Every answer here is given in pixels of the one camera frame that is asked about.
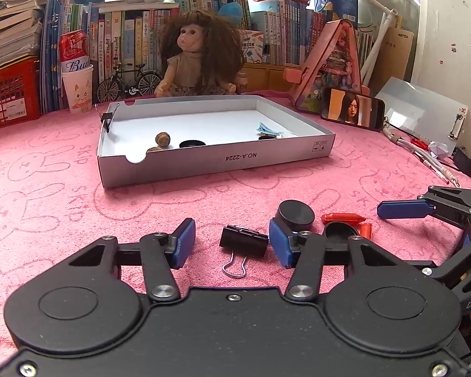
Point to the brown curly hair doll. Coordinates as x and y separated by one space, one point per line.
204 47

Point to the blue hair clip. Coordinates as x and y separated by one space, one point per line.
269 128

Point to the row of colourful upright books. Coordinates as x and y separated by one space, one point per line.
137 43

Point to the round blue plush ball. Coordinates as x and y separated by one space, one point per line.
228 11

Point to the stack of worn books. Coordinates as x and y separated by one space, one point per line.
11 31

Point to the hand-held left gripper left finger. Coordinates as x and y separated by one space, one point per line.
182 243

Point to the small black round lid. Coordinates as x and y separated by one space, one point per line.
191 144

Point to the white folded paper figure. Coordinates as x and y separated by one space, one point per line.
439 150

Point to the label printer cardboard box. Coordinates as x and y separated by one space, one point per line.
251 47

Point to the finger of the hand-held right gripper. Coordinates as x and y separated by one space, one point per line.
465 261
400 209

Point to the pink triangular toy house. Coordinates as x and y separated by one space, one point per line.
329 70

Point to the red beer can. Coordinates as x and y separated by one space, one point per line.
73 47

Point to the red scissors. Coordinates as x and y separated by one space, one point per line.
419 143

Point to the long red crayon-shaped piece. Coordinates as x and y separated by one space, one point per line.
341 218

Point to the brown walnut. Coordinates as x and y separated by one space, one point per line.
155 149
163 139

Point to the clear plastic folder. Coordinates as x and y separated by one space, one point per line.
420 106

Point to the small black case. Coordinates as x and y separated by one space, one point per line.
465 161

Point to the black smartphone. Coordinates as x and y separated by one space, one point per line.
353 108

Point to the pink bunny print blanket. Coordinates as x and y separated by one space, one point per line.
43 188

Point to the white cat print paper cup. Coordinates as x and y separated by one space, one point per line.
77 90

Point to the short red plastic piece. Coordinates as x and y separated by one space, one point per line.
365 231

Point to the wooden drawer unit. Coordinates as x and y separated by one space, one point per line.
274 76

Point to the black round cap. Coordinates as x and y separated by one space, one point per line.
296 214

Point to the row of thin blue booklets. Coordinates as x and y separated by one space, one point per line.
53 55

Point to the black binder clip with loops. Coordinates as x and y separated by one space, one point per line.
107 118

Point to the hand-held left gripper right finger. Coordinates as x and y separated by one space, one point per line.
280 243

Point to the white plastic pipes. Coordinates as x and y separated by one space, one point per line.
378 35

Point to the deep black round lid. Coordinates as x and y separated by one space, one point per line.
341 231

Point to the large black binder clip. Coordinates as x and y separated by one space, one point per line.
243 241

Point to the grey cardboard box tray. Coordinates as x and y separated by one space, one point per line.
219 161

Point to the row of blue spine books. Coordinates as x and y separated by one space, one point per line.
294 31

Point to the black miniature bicycle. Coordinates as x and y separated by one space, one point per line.
130 89

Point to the clear pen with red tip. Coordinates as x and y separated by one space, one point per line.
439 171

